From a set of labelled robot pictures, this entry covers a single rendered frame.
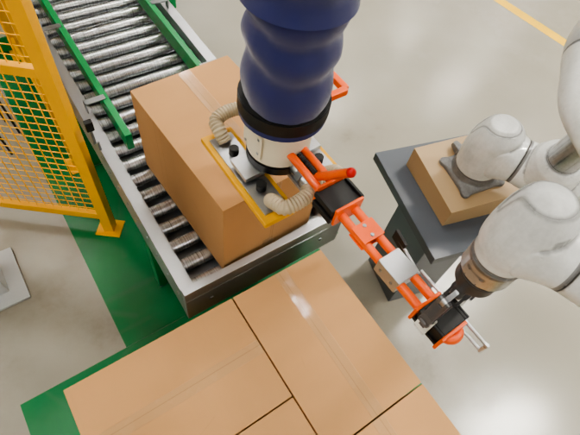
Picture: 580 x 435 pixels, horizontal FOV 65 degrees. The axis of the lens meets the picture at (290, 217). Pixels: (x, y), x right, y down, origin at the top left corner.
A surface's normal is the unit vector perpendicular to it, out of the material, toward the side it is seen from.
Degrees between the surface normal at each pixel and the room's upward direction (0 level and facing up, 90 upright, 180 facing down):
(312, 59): 68
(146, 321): 0
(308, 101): 77
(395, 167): 0
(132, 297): 0
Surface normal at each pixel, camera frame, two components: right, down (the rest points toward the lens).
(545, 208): -0.18, -0.40
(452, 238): 0.11, -0.54
